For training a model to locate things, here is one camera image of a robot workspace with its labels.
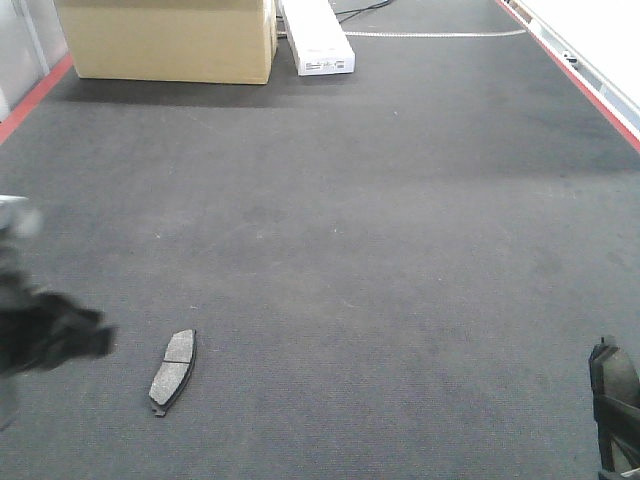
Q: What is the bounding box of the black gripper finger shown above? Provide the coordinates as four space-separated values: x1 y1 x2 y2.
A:
593 395 639 479

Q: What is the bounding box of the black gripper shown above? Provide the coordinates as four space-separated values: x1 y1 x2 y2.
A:
1 195 116 430

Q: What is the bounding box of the grey brake pad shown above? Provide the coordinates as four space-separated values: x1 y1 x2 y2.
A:
148 329 197 417
588 336 640 480

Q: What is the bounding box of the dark grey conveyor belt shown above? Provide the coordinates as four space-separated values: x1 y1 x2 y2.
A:
1 1 639 479

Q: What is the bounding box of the large cardboard box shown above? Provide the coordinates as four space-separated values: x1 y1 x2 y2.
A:
55 1 277 85

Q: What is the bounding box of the long white carton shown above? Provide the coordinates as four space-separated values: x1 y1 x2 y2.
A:
277 0 356 77

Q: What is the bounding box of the black floor cable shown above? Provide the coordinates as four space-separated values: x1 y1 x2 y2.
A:
332 0 396 24

